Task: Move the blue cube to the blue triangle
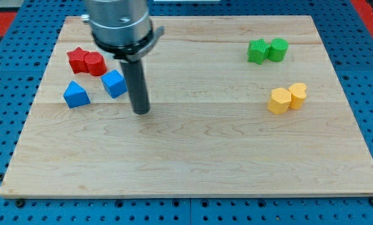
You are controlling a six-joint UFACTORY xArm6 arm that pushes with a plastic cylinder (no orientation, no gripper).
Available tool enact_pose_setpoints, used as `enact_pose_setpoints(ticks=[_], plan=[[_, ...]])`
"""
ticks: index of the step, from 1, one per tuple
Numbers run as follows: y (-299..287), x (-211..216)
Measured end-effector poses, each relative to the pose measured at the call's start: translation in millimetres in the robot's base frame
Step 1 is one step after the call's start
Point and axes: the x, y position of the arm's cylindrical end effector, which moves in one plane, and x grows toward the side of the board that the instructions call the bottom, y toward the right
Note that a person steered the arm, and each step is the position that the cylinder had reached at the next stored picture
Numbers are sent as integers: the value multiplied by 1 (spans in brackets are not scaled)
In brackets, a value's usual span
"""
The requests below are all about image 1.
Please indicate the blue cube block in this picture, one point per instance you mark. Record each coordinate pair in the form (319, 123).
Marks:
(114, 84)

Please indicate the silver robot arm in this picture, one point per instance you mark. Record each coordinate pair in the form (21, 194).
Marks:
(122, 27)

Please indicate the blue triangle block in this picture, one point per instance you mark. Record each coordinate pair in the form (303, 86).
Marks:
(75, 95)

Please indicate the light wooden board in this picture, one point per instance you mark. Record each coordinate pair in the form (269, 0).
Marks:
(208, 133)

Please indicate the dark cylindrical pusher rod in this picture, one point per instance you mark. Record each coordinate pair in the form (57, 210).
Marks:
(136, 86)

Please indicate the yellow hexagon block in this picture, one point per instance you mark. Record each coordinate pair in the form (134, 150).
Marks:
(279, 101)

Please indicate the green star block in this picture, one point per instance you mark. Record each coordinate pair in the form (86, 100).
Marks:
(257, 51)

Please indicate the red cylinder block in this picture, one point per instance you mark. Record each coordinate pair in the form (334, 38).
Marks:
(95, 63)

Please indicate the green cylinder block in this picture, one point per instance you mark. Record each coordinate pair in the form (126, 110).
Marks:
(278, 49)

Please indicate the yellow heart block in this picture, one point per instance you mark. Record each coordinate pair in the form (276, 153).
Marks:
(298, 95)

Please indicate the red star block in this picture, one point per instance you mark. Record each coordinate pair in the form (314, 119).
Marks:
(76, 60)

